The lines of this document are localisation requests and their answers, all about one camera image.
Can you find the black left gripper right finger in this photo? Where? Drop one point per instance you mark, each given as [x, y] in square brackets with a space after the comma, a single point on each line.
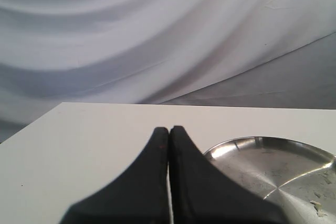
[203, 194]

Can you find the white backdrop cloth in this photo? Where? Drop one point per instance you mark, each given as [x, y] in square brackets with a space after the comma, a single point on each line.
[254, 53]

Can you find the round steel plate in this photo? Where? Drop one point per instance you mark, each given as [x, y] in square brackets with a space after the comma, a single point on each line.
[298, 177]

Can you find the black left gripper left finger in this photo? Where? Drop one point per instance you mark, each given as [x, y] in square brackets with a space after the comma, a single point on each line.
[138, 195]

